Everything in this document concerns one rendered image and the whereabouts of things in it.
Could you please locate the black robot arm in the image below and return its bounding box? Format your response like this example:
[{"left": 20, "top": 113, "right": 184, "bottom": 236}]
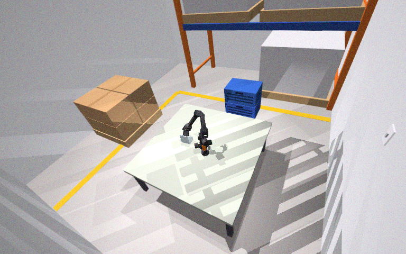
[{"left": 182, "top": 110, "right": 208, "bottom": 146}]

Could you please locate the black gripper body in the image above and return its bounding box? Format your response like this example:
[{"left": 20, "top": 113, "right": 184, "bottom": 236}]
[{"left": 194, "top": 140, "right": 212, "bottom": 149}]

